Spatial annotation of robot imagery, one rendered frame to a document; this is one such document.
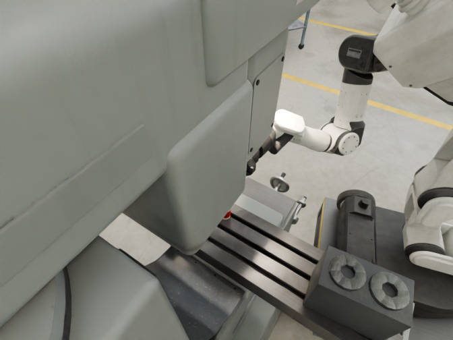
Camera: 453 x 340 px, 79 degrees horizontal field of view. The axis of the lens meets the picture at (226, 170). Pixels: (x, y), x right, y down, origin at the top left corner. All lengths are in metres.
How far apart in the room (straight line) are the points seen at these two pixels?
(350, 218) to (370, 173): 1.18
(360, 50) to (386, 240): 0.96
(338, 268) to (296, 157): 1.86
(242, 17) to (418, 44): 0.53
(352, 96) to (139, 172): 0.81
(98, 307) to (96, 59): 0.22
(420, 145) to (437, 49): 2.43
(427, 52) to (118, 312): 0.76
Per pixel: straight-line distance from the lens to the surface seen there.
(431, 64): 0.82
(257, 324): 1.65
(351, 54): 0.96
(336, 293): 0.80
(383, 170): 2.76
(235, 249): 1.00
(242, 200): 1.24
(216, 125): 0.34
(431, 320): 1.72
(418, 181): 1.22
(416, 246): 1.44
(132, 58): 0.23
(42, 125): 0.20
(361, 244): 1.50
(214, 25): 0.29
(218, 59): 0.30
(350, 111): 0.99
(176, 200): 0.36
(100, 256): 0.33
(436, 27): 0.77
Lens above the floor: 1.80
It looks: 49 degrees down
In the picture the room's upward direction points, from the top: straight up
